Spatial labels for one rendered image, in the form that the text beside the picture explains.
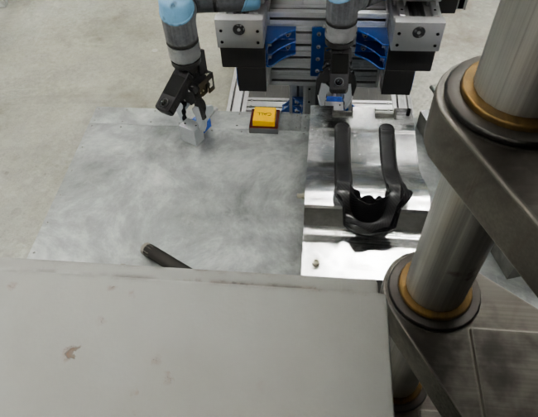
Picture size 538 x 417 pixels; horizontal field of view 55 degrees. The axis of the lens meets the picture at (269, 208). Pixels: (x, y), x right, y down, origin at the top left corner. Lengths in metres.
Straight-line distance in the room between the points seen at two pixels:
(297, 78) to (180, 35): 0.63
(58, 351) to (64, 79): 2.91
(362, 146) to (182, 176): 0.46
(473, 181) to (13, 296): 0.30
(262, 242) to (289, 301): 0.85
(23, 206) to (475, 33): 2.68
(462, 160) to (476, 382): 0.25
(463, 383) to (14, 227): 2.20
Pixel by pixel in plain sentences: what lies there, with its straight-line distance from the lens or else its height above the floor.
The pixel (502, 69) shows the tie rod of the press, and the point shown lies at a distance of 0.34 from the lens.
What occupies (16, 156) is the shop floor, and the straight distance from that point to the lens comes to 2.82.
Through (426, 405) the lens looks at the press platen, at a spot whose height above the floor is 1.04.
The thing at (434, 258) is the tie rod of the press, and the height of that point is 1.38.
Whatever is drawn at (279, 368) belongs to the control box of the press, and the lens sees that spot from 0.31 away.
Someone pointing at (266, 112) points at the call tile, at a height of 0.84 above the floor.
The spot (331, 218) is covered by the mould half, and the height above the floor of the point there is 0.90.
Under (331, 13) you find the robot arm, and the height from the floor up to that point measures 1.12.
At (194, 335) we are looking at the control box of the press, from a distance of 0.32.
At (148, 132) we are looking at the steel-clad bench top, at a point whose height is 0.80.
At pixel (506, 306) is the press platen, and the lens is 0.58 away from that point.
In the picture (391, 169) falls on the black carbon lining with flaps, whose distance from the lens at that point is 1.23.
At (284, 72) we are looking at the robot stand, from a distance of 1.74.
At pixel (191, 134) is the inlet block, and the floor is 0.84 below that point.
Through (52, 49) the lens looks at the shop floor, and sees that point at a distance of 3.50.
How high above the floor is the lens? 1.76
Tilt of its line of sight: 51 degrees down
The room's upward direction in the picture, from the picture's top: 3 degrees counter-clockwise
